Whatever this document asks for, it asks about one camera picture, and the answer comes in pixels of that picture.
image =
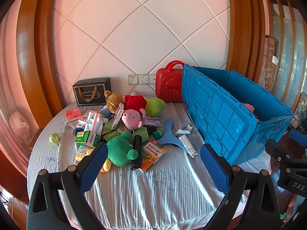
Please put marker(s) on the crumpled white wipes packet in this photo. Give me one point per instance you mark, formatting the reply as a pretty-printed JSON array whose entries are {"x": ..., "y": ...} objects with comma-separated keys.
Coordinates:
[{"x": 184, "y": 129}]

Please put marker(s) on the white plastic bag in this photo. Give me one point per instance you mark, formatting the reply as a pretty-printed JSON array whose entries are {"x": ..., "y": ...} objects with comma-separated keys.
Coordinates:
[{"x": 19, "y": 127}]

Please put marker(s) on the dark green frog plush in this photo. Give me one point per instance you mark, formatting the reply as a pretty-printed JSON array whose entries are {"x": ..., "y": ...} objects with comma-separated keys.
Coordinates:
[{"x": 118, "y": 151}]

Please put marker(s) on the pink pig plush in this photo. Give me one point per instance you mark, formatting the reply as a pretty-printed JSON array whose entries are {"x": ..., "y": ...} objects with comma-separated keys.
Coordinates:
[{"x": 130, "y": 119}]

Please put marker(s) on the curved wooden wall frame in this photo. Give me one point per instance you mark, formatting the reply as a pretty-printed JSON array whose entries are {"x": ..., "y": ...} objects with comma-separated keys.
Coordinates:
[{"x": 36, "y": 52}]

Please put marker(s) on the red plastic carry case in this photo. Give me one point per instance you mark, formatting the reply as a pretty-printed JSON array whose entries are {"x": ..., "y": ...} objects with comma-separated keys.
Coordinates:
[{"x": 168, "y": 86}]

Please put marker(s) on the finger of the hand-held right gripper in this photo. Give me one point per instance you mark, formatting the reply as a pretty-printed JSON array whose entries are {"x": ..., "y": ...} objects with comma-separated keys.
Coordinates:
[
  {"x": 280, "y": 153},
  {"x": 298, "y": 137}
]

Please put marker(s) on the flat white wipes pack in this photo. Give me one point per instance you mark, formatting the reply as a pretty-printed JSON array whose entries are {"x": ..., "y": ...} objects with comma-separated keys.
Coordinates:
[{"x": 152, "y": 121}]

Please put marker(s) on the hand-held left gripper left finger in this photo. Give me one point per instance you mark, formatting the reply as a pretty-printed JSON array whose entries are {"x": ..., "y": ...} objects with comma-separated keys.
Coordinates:
[{"x": 96, "y": 165}]

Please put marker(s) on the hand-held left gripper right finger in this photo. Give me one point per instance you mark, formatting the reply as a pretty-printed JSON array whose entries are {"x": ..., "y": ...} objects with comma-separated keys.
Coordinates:
[{"x": 213, "y": 167}]

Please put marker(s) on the light green flat plush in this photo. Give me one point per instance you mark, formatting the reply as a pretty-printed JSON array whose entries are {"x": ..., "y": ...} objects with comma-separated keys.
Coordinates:
[{"x": 141, "y": 134}]

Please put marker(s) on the blue Y-shaped plastic tool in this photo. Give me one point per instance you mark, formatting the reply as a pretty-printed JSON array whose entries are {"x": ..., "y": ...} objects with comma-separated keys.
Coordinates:
[{"x": 169, "y": 134}]

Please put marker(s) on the plain white wall plate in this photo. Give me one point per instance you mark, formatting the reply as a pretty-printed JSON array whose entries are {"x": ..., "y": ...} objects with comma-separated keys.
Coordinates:
[{"x": 152, "y": 78}]

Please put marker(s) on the white and green medicine box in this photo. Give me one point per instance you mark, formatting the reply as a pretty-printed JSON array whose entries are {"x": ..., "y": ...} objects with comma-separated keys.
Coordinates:
[{"x": 93, "y": 139}]

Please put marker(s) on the frosted glass door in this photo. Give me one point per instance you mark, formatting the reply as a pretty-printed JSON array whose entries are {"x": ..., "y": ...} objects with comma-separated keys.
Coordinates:
[{"x": 290, "y": 52}]

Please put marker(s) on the dark cloth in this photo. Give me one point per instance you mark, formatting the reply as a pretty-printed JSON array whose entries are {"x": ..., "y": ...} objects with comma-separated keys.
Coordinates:
[{"x": 151, "y": 129}]

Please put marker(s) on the small green jar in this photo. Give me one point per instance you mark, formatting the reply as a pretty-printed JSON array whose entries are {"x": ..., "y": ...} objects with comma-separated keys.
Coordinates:
[{"x": 158, "y": 134}]

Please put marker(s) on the slim white box red print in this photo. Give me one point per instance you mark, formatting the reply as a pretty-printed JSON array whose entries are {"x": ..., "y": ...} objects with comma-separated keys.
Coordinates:
[{"x": 118, "y": 116}]

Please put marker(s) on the brown bear plush red shirt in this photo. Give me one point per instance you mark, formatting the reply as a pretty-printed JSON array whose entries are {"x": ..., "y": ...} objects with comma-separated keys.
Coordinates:
[{"x": 114, "y": 99}]

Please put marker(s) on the yellow and pink packet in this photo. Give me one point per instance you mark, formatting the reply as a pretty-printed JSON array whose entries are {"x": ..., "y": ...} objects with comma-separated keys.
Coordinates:
[{"x": 83, "y": 153}]

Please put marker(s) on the black gift bag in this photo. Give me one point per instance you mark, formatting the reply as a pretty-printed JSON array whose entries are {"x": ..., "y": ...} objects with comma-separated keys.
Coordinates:
[{"x": 91, "y": 92}]

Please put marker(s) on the white wall socket plate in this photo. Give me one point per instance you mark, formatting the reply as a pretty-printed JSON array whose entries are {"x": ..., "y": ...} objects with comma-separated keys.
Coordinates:
[{"x": 144, "y": 79}]

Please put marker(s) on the blue plastic crate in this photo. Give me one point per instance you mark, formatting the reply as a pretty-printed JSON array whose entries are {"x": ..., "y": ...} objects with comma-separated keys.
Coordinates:
[{"x": 215, "y": 115}]

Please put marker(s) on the black flashlight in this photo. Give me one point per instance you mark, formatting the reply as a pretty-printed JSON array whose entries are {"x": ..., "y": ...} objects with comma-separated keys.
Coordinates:
[{"x": 137, "y": 148}]

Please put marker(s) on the long white tube box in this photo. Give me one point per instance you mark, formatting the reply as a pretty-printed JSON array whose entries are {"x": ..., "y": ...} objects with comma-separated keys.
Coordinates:
[{"x": 188, "y": 146}]

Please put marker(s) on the white barcode box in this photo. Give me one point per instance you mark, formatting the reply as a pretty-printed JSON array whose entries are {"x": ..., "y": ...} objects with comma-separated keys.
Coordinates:
[{"x": 91, "y": 121}]

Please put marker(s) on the light green round plush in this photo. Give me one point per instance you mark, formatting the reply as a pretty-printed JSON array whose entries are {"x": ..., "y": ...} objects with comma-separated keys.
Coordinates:
[{"x": 154, "y": 105}]

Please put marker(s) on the small pink plush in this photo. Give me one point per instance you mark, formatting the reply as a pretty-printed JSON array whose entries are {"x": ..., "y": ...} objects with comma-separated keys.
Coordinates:
[{"x": 248, "y": 107}]

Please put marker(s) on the wooden door frame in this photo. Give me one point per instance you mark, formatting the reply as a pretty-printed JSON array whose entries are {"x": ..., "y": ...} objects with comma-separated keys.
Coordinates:
[{"x": 242, "y": 28}]

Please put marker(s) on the orange and green medicine box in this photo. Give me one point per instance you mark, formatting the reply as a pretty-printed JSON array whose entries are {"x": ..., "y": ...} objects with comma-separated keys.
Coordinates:
[{"x": 153, "y": 155}]

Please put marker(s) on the pink box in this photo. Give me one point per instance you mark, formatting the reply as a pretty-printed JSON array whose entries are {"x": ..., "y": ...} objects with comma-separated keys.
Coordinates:
[{"x": 73, "y": 114}]

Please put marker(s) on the white wall switch plate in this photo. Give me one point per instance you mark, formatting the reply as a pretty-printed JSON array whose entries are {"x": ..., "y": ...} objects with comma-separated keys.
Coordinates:
[{"x": 133, "y": 79}]

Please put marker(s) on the small yellow-green toy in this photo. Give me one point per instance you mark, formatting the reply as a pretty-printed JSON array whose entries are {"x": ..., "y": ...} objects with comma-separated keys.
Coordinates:
[{"x": 54, "y": 139}]

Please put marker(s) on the light blue striped tablecloth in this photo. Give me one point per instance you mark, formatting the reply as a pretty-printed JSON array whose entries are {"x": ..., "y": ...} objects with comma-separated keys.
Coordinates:
[{"x": 156, "y": 191}]

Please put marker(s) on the rolled patterned rug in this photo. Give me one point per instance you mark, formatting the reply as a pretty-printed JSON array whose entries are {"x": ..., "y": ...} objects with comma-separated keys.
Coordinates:
[{"x": 269, "y": 62}]

